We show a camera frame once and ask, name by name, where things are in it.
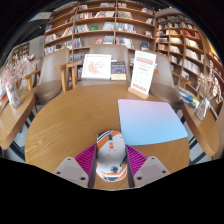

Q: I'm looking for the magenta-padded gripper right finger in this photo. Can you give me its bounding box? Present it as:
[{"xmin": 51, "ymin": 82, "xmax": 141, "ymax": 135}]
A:
[{"xmin": 124, "ymin": 143, "xmax": 172, "ymax": 189}]

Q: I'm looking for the distant wooden bookshelf unit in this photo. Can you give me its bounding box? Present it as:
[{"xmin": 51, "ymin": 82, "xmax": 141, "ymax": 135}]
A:
[{"xmin": 11, "ymin": 42, "xmax": 30, "ymax": 64}]

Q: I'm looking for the white and orange computer mouse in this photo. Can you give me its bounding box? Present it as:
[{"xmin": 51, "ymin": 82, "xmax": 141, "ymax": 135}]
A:
[{"xmin": 95, "ymin": 129, "xmax": 129, "ymax": 183}]

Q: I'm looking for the colourful book display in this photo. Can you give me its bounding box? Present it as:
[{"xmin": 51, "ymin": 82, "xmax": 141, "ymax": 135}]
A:
[{"xmin": 0, "ymin": 78, "xmax": 9, "ymax": 113}]

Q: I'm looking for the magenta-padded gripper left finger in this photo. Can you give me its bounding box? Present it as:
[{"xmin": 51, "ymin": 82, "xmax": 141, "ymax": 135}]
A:
[{"xmin": 53, "ymin": 143, "xmax": 98, "ymax": 189}]

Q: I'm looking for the dark upright book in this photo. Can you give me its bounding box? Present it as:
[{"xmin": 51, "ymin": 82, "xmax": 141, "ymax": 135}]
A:
[{"xmin": 110, "ymin": 60, "xmax": 128, "ymax": 81}]

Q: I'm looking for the glass vase with dried flowers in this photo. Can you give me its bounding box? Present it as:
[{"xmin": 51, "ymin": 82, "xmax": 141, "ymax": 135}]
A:
[
  {"xmin": 1, "ymin": 54, "xmax": 39, "ymax": 110},
  {"xmin": 194, "ymin": 68, "xmax": 224, "ymax": 122}
]

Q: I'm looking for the pink and blue mouse pad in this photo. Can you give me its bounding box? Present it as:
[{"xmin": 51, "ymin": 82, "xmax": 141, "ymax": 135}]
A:
[{"xmin": 117, "ymin": 98, "xmax": 189, "ymax": 147}]

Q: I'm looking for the wide wooden bookshelf unit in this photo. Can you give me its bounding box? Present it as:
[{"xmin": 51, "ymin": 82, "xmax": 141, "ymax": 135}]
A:
[{"xmin": 43, "ymin": 1, "xmax": 157, "ymax": 63}]

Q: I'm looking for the white framed floral picture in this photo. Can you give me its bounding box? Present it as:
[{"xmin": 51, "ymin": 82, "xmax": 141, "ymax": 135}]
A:
[{"xmin": 81, "ymin": 53, "xmax": 112, "ymax": 81}]

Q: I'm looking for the stack of colourful books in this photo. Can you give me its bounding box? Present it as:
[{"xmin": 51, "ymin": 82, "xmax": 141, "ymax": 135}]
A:
[{"xmin": 177, "ymin": 85, "xmax": 201, "ymax": 109}]

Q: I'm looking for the white sign on wooden base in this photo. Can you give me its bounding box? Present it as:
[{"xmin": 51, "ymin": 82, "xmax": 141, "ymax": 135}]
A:
[{"xmin": 127, "ymin": 49, "xmax": 157, "ymax": 100}]

